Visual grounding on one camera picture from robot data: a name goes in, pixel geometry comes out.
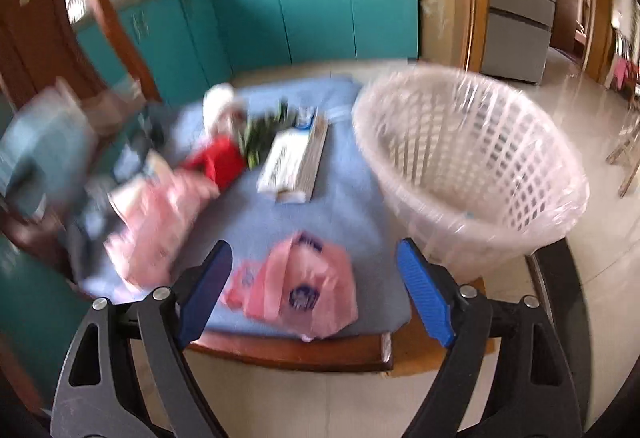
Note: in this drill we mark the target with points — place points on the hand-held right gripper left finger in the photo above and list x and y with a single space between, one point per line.
202 290

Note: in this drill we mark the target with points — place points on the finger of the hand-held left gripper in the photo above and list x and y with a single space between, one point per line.
95 228

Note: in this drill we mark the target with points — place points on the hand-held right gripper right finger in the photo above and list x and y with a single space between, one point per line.
425 293

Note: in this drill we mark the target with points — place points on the large pink plastic bag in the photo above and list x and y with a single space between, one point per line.
150 223

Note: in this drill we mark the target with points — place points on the white plastic mesh basket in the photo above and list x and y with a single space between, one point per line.
465 157

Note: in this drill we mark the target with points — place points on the dark green snack packet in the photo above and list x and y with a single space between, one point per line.
262 132

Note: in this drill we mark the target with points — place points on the small pink plastic bag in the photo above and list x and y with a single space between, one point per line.
300 283

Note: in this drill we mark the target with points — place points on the carved wooden chair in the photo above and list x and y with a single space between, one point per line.
35 42

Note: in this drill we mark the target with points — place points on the blue cloth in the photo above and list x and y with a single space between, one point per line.
325 218

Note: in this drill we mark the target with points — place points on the red wrapper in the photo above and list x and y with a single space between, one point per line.
220 160

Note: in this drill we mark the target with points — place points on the white long carton box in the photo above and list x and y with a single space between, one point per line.
290 157

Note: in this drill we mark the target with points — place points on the white crumpled tissue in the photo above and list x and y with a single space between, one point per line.
220 110

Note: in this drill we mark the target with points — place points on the small blue white packet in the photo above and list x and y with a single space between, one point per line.
306 116

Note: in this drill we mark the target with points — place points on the light wooden stool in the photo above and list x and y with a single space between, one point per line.
627 142

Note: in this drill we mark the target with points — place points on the grey refrigerator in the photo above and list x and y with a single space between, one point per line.
520 17

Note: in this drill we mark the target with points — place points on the teal kitchen cabinets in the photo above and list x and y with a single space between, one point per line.
320 12

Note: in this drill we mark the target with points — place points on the pink hanging cloth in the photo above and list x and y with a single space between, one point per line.
625 70

